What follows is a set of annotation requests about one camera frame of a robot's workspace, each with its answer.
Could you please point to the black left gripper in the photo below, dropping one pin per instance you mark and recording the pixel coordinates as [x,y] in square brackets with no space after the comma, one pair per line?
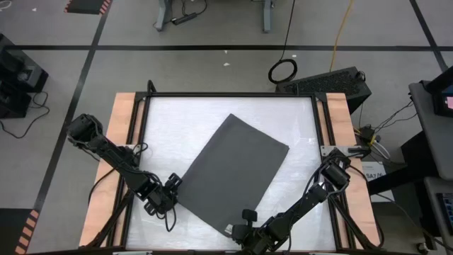
[159,198]

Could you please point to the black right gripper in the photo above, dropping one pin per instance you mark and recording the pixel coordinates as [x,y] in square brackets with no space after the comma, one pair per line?
[255,235]

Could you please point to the grey waffle weave towel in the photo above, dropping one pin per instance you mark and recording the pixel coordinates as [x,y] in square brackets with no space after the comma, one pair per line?
[233,170]

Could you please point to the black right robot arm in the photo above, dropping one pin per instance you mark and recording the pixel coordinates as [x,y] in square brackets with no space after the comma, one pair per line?
[318,195]

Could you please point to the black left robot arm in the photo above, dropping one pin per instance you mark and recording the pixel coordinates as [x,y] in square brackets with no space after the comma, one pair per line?
[113,152]

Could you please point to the silver metal mounting plate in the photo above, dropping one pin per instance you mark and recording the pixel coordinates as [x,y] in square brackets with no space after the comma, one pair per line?
[339,150]

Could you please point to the white paper label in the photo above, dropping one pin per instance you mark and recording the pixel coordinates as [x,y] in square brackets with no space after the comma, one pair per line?
[375,173]

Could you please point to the striped hazard floor mat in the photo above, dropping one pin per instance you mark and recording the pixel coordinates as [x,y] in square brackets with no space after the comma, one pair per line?
[86,6]
[14,230]

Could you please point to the black computer tower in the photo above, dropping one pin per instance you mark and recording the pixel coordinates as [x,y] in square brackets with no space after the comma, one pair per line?
[325,85]

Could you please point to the grey equipment cart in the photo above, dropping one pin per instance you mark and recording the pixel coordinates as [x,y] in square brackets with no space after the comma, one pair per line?
[431,205]

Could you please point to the black power strip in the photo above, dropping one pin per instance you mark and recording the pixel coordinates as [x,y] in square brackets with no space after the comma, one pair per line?
[184,18]

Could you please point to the black equipment stack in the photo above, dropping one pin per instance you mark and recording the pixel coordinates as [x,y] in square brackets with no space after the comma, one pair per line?
[17,74]

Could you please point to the grey side desk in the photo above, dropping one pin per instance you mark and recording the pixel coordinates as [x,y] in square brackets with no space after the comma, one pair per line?
[435,134]

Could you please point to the black screen device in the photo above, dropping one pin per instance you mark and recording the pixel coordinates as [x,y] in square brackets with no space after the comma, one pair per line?
[444,95]

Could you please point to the black table frame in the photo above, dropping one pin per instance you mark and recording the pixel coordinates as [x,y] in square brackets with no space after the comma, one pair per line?
[230,94]

